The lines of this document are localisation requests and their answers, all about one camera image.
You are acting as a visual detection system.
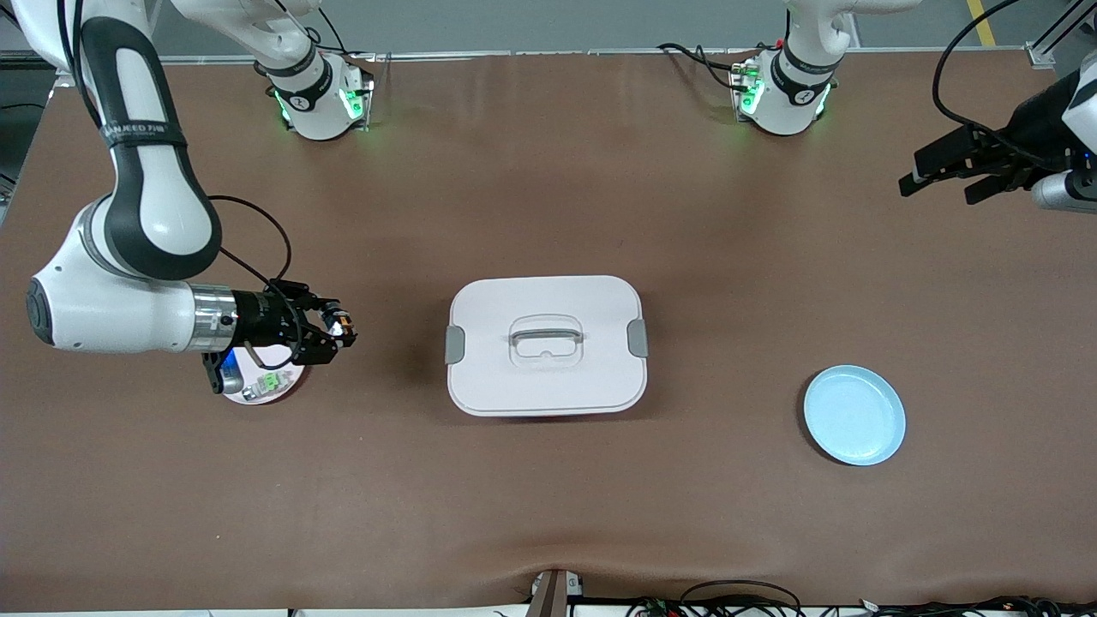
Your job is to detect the white lidded box grey clips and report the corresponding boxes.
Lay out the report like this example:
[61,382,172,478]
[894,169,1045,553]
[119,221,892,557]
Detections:
[444,275,650,418]

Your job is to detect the pink round plate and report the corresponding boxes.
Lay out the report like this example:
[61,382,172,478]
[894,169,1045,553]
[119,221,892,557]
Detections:
[223,343,309,405]

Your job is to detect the light blue round plate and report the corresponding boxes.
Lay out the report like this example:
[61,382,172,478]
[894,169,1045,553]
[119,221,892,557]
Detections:
[803,365,907,467]

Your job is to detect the brown table mat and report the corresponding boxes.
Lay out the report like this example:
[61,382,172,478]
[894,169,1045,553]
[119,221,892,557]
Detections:
[0,50,1097,611]

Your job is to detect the green switch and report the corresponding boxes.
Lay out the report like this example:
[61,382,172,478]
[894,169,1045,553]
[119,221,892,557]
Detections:
[242,370,294,402]

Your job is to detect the aluminium frame profile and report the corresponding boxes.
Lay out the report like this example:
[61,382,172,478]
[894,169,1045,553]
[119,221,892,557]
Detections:
[1027,0,1097,71]

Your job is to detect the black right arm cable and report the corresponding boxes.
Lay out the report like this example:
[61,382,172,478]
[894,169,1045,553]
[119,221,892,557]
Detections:
[206,195,294,297]

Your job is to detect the black base cable bundle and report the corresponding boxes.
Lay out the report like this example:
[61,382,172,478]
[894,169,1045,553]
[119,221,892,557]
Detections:
[657,42,757,92]

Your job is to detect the brown post with bracket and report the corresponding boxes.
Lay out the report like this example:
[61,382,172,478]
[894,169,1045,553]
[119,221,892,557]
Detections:
[527,568,585,617]

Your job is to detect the cable bundle with connectors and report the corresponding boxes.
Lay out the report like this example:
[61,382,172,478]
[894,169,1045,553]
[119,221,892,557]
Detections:
[626,595,1097,617]

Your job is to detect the black looped cable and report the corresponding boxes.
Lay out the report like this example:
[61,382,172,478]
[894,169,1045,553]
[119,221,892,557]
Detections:
[680,580,804,617]

